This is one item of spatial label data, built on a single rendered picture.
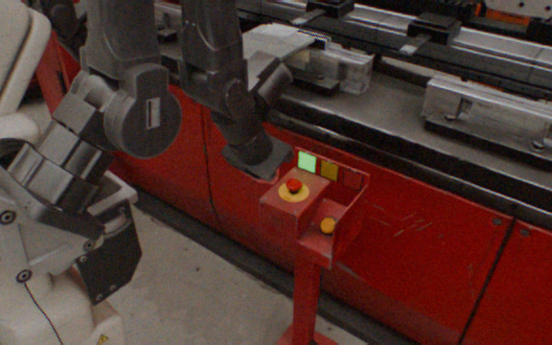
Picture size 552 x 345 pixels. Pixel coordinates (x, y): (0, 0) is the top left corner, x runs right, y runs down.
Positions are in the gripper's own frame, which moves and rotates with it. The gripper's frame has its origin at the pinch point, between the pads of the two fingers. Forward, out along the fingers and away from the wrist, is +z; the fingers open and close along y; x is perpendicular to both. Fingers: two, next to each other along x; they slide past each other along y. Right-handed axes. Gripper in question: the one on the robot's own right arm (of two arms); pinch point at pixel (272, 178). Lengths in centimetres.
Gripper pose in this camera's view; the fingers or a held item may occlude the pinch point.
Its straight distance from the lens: 78.9
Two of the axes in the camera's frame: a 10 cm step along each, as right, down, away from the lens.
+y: -7.4, -4.1, 5.3
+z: 3.0, 5.0, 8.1
